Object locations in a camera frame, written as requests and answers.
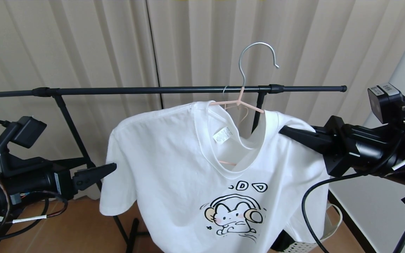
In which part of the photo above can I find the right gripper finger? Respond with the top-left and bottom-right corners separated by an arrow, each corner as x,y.
279,125 -> 333,153

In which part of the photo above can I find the white laundry basket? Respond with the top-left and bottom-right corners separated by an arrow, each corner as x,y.
283,202 -> 343,253

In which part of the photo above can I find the beige curtain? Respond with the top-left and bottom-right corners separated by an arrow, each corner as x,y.
0,0 -> 405,211

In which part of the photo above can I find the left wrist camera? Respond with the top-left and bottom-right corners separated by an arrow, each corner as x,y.
0,117 -> 53,176

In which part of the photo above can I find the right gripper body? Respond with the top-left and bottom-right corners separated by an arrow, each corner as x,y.
324,115 -> 400,178

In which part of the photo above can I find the white garment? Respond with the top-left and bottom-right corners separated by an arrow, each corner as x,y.
99,101 -> 331,253

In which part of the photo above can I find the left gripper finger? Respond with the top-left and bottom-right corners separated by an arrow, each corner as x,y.
72,162 -> 117,192

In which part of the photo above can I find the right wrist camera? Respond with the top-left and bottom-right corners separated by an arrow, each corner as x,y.
368,83 -> 405,125

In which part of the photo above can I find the pink clothes hanger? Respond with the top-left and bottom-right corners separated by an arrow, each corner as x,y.
223,86 -> 249,123
208,42 -> 279,166

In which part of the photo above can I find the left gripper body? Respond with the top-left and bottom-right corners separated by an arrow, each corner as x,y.
9,169 -> 76,201

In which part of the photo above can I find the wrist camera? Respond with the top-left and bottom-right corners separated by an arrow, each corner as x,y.
368,83 -> 405,125
0,117 -> 53,176

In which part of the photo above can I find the black clothes rack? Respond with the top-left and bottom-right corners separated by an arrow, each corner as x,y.
0,84 -> 347,253

